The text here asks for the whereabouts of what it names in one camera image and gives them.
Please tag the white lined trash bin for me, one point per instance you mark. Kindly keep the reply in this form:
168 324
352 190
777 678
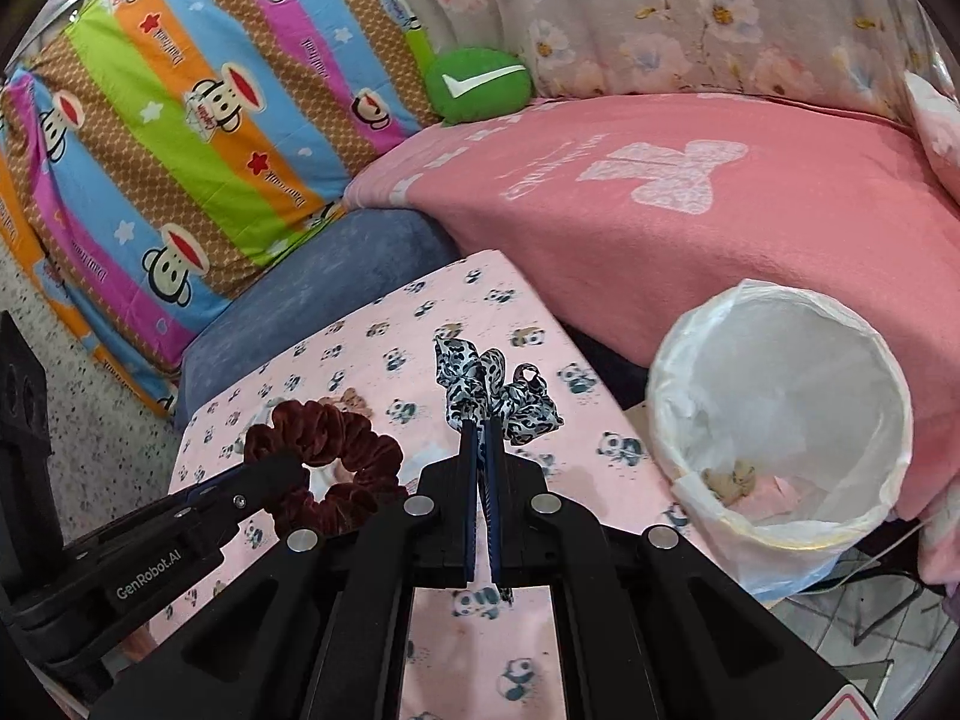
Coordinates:
787 390

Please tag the maroon velvet scrunchie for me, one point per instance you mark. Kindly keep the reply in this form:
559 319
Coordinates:
360 439

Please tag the pink floral pillow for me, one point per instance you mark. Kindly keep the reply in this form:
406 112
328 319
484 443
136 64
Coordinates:
937 127

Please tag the blue grey cushion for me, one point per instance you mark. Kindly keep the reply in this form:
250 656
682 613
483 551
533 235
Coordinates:
315 292

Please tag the pink panda print cloth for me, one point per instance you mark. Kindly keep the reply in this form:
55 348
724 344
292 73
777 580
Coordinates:
360 345

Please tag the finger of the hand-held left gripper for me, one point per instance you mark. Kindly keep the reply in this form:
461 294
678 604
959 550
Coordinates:
240 493

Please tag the pink blanket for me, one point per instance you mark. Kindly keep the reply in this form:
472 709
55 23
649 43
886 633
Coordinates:
600 240

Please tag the crumpled pink paper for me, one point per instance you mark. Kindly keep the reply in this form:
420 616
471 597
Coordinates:
780 496

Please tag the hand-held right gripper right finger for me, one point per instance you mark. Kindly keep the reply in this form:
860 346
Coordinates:
492 480

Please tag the leopard print ribbon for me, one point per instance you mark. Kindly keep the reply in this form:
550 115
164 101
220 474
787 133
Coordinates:
469 375

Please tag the green round cushion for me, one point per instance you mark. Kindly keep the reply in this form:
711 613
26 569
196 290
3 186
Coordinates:
495 101

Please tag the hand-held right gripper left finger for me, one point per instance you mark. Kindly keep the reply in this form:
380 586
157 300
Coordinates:
469 480

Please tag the colourful cartoon pillow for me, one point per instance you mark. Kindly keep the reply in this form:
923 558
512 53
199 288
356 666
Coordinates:
187 127

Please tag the pale floral sheet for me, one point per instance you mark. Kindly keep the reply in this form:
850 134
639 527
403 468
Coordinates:
675 15

